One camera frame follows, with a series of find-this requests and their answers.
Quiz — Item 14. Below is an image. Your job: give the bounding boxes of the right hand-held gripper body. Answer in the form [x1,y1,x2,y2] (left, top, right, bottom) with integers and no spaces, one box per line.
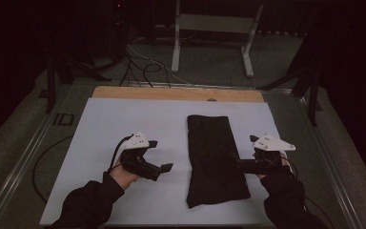
[237,133,296,176]

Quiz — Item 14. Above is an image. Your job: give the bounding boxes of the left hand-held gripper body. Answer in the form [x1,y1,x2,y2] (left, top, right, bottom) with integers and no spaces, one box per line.
[119,130,164,182]

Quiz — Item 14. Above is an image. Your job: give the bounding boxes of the black shorts with blue stripes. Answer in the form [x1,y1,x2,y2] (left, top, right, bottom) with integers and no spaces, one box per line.
[185,114,252,210]

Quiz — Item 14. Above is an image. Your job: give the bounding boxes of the person's right hand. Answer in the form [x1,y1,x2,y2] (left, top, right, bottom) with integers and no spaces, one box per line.
[256,155,295,181]

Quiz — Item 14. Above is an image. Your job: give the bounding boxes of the person's left hand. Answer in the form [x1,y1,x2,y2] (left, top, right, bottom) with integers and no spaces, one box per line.
[109,156,141,191]

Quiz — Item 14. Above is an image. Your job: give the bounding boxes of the white table sheet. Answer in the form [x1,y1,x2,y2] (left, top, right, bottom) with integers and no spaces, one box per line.
[39,97,311,226]

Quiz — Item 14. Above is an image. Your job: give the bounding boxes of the black metal stand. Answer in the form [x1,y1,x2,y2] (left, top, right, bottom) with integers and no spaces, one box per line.
[46,47,112,115]
[256,31,323,127]

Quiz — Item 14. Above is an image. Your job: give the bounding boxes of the dark equipment tower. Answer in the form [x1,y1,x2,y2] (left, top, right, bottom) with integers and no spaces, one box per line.
[75,0,132,65]

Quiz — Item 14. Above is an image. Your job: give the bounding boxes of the left hand-held gripper cable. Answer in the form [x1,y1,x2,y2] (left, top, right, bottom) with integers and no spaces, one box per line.
[107,134,135,176]

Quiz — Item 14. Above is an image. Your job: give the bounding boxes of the hand-held gripper cable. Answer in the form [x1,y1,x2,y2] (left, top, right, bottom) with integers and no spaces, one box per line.
[107,134,135,176]
[280,155,299,179]

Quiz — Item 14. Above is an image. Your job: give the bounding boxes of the right hand-held gripper cable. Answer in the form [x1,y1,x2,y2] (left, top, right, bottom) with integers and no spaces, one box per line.
[280,155,299,179]

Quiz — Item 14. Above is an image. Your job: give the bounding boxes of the metal floor rail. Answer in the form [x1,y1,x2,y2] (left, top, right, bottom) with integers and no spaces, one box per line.
[0,85,74,229]
[294,92,365,229]

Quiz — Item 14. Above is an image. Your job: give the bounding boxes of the black floor cable bundle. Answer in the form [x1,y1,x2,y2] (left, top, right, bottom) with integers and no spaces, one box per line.
[118,47,173,89]

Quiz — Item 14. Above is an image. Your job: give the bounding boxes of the white floor cable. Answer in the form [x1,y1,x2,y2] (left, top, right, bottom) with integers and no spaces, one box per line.
[126,42,255,91]

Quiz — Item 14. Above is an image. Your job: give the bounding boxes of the thin black floor cable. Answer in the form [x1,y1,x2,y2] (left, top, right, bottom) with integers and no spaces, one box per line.
[303,194,336,229]
[32,135,74,204]

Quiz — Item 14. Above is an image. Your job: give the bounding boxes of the white metal stand frame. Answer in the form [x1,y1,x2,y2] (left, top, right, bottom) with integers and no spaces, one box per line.
[171,0,265,79]

